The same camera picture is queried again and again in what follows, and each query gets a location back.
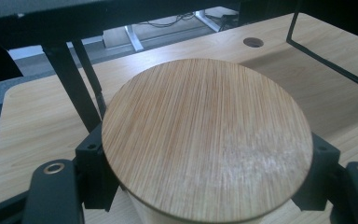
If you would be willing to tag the short jar with brown contents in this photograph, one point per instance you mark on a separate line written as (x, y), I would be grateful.
(205, 140)

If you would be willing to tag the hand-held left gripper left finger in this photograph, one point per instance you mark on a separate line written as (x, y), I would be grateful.
(94, 174)

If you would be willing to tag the white desk frame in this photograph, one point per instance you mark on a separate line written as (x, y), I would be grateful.
(134, 39)

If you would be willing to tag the black shelf with metal legs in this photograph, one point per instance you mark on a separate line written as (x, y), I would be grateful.
(74, 18)

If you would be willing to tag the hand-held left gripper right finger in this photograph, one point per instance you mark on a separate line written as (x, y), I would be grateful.
(318, 177)

